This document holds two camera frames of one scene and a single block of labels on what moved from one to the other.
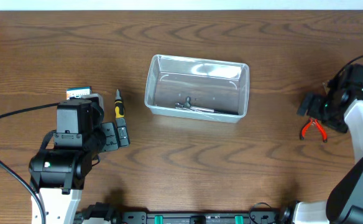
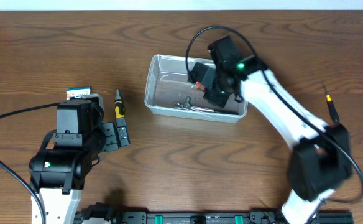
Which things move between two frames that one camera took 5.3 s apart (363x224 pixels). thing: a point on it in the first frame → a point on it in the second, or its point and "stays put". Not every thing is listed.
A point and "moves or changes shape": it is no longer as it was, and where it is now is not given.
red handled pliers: x=315 y=121 moves or changes shape
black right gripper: x=313 y=110 → x=215 y=99
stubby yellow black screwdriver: x=119 y=106 stays put
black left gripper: x=111 y=142 stays put
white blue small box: x=78 y=92 stays put
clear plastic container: x=197 y=88 stays put
